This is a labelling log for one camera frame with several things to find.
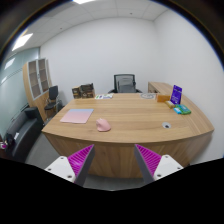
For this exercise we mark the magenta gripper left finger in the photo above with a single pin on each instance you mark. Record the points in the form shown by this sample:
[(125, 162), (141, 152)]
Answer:
[(73, 168)]

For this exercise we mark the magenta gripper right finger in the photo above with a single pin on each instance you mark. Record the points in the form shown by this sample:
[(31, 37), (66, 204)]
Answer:
[(154, 166)]

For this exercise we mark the pink computer mouse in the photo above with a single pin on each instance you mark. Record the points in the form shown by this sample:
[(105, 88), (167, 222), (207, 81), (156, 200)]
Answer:
[(102, 125)]

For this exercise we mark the pink blue mouse pad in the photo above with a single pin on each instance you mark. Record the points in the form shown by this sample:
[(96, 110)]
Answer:
[(77, 116)]

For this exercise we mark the wooden office desk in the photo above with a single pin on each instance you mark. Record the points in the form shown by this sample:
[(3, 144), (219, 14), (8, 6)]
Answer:
[(133, 120)]

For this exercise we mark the green blue packet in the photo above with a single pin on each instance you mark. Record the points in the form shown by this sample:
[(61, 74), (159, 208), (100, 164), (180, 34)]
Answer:
[(181, 109)]

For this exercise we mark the black sofa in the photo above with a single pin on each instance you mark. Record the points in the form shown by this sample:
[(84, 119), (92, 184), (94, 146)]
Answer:
[(22, 134)]

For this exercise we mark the yellow small packet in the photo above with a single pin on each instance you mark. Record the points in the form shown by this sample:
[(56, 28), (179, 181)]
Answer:
[(170, 104)]

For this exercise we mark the orange wooden box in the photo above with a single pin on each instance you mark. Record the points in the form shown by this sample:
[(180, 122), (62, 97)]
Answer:
[(162, 98)]

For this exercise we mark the round white coaster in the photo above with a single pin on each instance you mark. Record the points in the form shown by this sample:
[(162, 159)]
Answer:
[(148, 95)]

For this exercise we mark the dark brown box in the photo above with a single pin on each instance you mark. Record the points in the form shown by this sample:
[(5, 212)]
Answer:
[(83, 91)]

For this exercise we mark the colourful paper sheet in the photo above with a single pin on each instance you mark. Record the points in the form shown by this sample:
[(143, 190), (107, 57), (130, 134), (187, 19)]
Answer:
[(104, 96)]

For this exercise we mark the wooden side cabinet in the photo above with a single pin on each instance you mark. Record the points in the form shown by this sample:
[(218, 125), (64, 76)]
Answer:
[(160, 88)]

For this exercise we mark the black visitor chair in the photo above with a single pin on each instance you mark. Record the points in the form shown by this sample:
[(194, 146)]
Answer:
[(53, 100)]

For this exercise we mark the black mesh office chair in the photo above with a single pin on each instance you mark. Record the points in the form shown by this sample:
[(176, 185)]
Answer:
[(124, 83)]

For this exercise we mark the wooden glass-door cabinet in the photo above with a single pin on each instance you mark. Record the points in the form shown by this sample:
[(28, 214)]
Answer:
[(36, 83)]

